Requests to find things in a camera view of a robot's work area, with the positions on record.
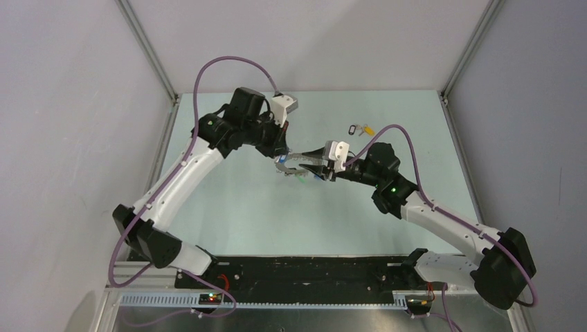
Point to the left aluminium frame post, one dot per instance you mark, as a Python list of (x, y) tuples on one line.
[(140, 35)]

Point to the large metal keyring with clips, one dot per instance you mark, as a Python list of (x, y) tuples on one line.
[(291, 167)]

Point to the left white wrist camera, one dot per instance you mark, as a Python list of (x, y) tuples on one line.
[(282, 105)]

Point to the right aluminium frame post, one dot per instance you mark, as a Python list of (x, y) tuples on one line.
[(482, 27)]

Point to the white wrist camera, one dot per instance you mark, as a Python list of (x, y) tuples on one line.
[(335, 153), (282, 105)]

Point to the aluminium frame post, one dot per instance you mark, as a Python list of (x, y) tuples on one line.
[(482, 27), (140, 35)]

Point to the grey slotted cable duct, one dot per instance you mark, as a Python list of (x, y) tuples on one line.
[(202, 300)]

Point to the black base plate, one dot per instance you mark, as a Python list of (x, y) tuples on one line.
[(315, 277)]

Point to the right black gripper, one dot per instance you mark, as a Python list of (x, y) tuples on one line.
[(323, 172)]

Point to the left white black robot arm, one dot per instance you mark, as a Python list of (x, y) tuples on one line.
[(248, 119)]

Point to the yellow key tag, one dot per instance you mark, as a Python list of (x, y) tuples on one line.
[(366, 130)]

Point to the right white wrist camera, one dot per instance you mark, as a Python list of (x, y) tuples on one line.
[(335, 153)]

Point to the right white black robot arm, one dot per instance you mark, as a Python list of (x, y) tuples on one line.
[(497, 265)]

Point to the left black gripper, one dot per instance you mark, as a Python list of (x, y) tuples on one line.
[(278, 146)]

